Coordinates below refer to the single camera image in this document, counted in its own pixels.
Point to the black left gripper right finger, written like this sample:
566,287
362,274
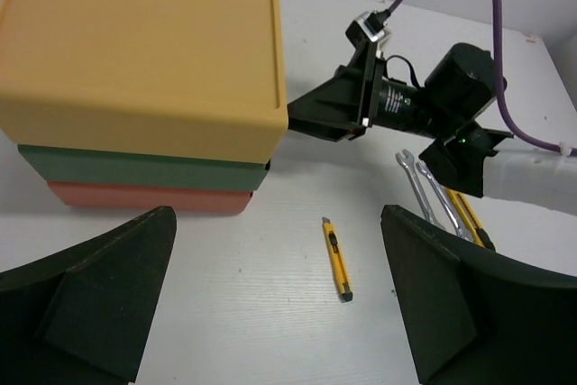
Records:
474,316

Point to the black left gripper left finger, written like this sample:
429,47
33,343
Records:
83,315

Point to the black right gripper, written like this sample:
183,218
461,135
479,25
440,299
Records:
360,95

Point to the red drawer box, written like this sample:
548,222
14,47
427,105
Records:
139,197

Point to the green drawer box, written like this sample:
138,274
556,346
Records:
131,169

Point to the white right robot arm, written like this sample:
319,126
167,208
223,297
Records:
462,156

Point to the silver wrench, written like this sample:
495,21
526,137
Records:
458,224
407,161

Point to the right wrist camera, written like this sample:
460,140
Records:
369,26

